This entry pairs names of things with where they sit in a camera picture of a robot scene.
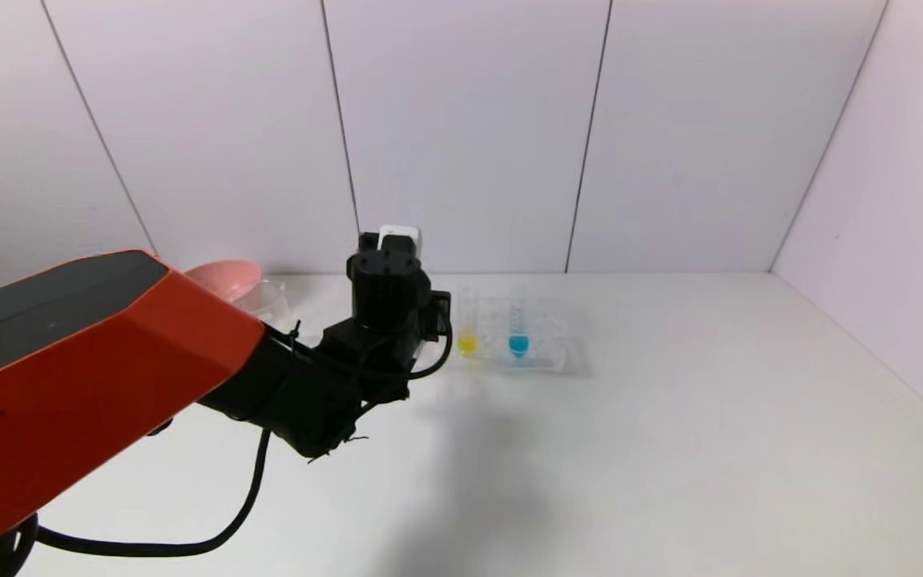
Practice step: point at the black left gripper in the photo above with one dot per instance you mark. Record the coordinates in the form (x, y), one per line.
(388, 292)

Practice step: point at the yellow pigment test tube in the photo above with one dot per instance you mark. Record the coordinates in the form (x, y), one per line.
(468, 344)

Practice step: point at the orange and black left arm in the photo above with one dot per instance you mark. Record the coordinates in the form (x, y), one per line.
(69, 385)

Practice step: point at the clear glass beaker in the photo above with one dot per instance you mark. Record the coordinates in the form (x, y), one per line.
(273, 308)

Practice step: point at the blue pigment test tube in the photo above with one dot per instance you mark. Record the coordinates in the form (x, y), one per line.
(518, 344)

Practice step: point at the clear acrylic test tube rack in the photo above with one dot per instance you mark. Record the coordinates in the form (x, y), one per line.
(546, 353)

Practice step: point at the pink plastic bowl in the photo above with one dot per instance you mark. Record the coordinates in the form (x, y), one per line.
(225, 276)

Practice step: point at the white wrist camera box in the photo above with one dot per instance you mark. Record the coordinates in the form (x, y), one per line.
(399, 239)

